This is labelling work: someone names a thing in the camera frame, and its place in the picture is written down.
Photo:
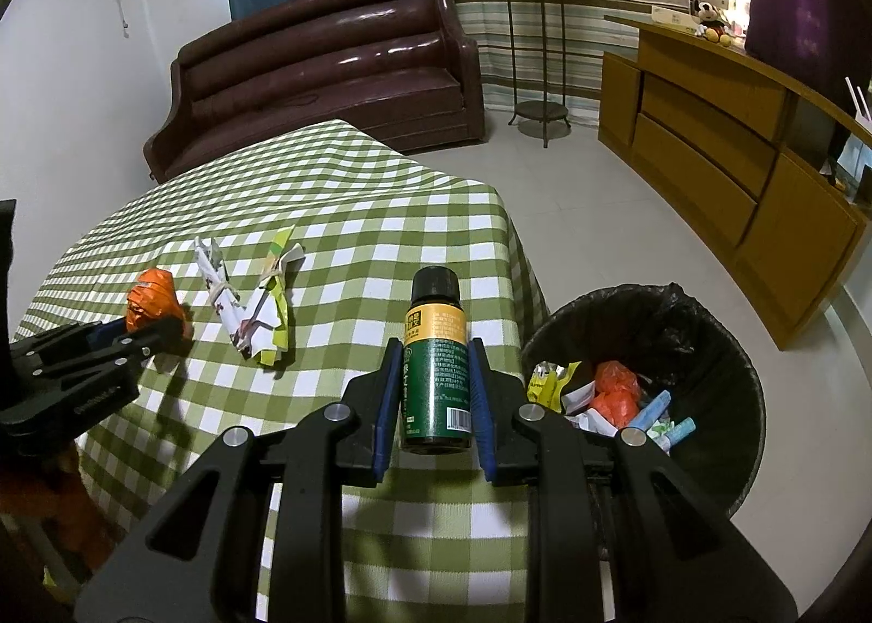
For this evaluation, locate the yellow green wrapper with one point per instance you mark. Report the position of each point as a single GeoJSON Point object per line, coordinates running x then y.
{"type": "Point", "coordinates": [276, 309]}

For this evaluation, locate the dark bottle with green label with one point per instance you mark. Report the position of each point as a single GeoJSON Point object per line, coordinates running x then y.
{"type": "Point", "coordinates": [436, 384]}

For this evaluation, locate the orange plastic bag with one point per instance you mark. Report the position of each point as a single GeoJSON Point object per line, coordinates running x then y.
{"type": "Point", "coordinates": [157, 296]}
{"type": "Point", "coordinates": [616, 391]}

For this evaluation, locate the white box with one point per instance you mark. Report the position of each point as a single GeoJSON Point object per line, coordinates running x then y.
{"type": "Point", "coordinates": [674, 16]}

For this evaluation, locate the light blue tube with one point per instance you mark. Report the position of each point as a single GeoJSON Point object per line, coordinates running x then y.
{"type": "Point", "coordinates": [650, 412]}
{"type": "Point", "coordinates": [681, 432]}

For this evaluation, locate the black metal plant stand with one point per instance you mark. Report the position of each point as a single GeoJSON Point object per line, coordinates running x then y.
{"type": "Point", "coordinates": [541, 112]}

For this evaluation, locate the dark brown leather sofa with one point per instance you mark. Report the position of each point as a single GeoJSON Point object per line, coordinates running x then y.
{"type": "Point", "coordinates": [320, 71]}

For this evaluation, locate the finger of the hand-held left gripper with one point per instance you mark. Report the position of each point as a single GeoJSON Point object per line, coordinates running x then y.
{"type": "Point", "coordinates": [102, 333]}
{"type": "Point", "coordinates": [153, 333]}

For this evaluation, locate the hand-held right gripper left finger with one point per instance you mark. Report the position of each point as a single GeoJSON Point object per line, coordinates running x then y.
{"type": "Point", "coordinates": [385, 405]}

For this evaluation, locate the white router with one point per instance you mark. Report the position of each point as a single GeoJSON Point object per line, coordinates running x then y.
{"type": "Point", "coordinates": [855, 146]}

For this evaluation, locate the black trash bin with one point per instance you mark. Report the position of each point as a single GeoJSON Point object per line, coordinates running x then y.
{"type": "Point", "coordinates": [722, 459]}

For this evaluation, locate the black white mouse plush toy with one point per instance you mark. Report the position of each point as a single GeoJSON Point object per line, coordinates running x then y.
{"type": "Point", "coordinates": [708, 16]}

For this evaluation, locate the white crumpled paper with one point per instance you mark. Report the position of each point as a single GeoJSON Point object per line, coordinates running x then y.
{"type": "Point", "coordinates": [586, 415]}

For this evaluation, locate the wooden cabinet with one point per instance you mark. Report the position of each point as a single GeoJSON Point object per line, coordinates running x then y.
{"type": "Point", "coordinates": [715, 153]}

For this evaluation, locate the white crumpled printed wrapper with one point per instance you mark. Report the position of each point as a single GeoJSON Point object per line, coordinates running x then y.
{"type": "Point", "coordinates": [225, 296]}

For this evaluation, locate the green white checkered tablecloth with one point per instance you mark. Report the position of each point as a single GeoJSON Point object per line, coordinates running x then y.
{"type": "Point", "coordinates": [354, 221]}

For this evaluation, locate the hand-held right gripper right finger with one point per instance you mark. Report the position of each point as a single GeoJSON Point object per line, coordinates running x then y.
{"type": "Point", "coordinates": [485, 418]}

